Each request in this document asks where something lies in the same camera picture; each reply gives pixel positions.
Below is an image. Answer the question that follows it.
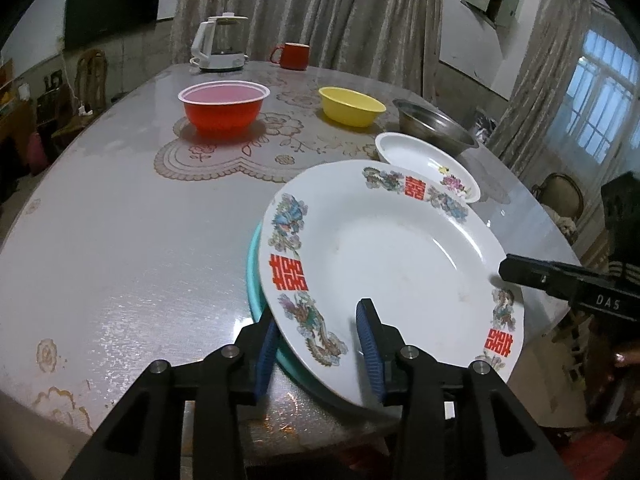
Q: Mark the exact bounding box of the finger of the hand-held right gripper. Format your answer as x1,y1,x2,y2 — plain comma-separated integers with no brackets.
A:
498,254,640,322

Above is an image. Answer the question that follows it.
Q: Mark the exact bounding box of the red plastic bowl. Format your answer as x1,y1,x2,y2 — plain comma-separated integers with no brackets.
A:
178,80,271,136

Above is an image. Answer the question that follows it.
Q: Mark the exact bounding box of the lace table doily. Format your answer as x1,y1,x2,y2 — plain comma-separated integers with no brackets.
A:
154,67,401,183

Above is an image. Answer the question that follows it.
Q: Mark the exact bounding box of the wooden chair with cushion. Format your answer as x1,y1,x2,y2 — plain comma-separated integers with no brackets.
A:
531,172,585,246

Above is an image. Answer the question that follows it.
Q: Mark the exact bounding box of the teal plate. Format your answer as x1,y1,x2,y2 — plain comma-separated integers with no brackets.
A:
247,222,401,418

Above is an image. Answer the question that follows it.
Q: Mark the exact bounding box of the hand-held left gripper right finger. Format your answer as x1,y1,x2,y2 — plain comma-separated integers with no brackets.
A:
355,298,576,480

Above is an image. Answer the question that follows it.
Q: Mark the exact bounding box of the yellow plastic bowl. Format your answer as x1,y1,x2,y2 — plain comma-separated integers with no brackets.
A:
318,86,387,128

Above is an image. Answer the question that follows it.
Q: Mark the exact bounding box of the stainless steel bowl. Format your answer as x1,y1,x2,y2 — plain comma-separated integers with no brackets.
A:
392,98,480,157

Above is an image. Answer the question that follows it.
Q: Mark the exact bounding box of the wooden cabinet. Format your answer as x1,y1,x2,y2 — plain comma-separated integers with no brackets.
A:
0,60,66,201

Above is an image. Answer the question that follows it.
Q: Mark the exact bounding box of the carved wooden chair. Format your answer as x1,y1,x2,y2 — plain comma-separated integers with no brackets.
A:
50,49,110,136

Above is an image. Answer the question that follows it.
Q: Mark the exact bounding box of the red mug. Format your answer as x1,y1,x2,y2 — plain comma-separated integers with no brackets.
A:
270,42,311,71

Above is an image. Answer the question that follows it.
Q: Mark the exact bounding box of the black television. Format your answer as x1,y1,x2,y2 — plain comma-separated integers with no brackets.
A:
65,0,166,51

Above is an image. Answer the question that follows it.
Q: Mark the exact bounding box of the person's right hand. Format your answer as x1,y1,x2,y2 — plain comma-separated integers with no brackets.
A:
590,330,640,401

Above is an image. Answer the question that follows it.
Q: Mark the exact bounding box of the white electric kettle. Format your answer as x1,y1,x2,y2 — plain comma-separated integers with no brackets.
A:
190,12,251,72

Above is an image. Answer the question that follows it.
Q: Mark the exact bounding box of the large white dragon-print plate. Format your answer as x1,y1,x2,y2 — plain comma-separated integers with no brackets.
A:
258,160,525,407

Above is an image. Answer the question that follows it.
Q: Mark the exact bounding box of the small white floral plate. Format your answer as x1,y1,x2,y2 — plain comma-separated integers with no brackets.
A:
375,132,482,204

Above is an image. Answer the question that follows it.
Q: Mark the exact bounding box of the window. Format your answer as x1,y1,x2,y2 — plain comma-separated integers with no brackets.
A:
565,30,640,163

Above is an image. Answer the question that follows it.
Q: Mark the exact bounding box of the narrow beige window curtain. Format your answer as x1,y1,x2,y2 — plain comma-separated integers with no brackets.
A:
487,0,608,166

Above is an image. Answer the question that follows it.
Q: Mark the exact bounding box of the wide beige curtain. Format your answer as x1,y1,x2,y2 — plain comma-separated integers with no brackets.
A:
170,0,446,101

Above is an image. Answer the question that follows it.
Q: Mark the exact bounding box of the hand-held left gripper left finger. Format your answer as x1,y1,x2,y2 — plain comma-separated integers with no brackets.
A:
62,317,281,480

